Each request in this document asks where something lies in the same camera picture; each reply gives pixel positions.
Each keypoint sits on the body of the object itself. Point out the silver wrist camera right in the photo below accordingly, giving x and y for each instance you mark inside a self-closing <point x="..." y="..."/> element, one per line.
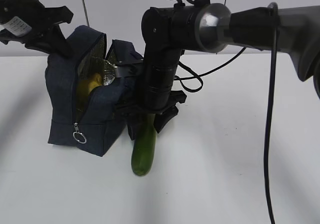
<point x="127" y="70"/>

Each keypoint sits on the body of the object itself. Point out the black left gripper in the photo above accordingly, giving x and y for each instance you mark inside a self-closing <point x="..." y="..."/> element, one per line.
<point x="37" y="27"/>

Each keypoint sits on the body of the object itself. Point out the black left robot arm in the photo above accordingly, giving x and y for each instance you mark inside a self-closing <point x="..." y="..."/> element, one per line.
<point x="35" y="26"/>

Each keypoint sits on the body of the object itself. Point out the yellow pear-shaped squash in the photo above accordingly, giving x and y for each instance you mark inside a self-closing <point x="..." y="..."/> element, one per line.
<point x="85" y="87"/>

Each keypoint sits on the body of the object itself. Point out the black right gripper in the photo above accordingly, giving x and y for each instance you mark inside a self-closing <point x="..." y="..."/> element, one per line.
<point x="135" y="111"/>

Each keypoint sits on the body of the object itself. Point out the dark blue lunch bag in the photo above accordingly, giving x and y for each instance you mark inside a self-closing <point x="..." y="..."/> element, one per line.
<point x="83" y="109"/>

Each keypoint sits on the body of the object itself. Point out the green cucumber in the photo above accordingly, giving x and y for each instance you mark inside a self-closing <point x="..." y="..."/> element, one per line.
<point x="144" y="147"/>

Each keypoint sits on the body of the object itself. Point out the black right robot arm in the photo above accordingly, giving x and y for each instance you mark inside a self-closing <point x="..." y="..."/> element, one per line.
<point x="210" y="27"/>

